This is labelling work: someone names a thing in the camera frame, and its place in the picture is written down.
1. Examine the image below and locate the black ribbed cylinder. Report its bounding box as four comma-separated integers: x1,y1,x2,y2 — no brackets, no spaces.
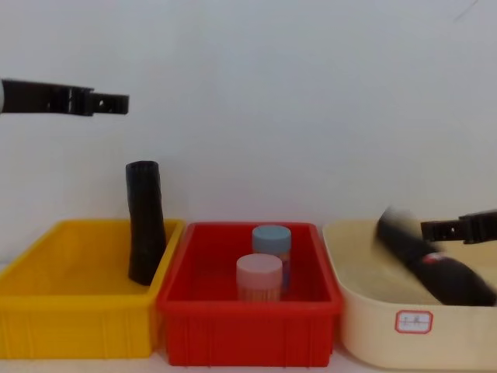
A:
124,160,169,287

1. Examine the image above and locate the black bottle with red label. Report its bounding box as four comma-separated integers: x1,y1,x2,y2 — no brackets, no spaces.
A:
374,205,497,308

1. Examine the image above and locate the red plastic bin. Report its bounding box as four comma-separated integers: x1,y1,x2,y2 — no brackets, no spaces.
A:
157,221,344,368

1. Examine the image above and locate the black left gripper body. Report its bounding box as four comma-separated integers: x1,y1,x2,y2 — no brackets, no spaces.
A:
1,78,75,115

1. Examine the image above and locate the jar with pink lid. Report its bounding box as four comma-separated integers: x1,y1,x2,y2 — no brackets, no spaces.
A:
235,253,284,302

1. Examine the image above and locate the cream plastic bin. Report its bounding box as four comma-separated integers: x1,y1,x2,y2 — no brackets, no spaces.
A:
321,219,497,371

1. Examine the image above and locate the yellow plastic bin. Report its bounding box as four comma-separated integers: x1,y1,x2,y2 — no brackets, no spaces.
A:
0,218,186,361

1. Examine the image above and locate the jar with blue lid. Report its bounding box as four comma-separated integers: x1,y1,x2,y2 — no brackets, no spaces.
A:
252,225,293,300

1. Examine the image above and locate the white sticker with red border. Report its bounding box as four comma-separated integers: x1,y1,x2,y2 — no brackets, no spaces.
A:
394,309,434,335

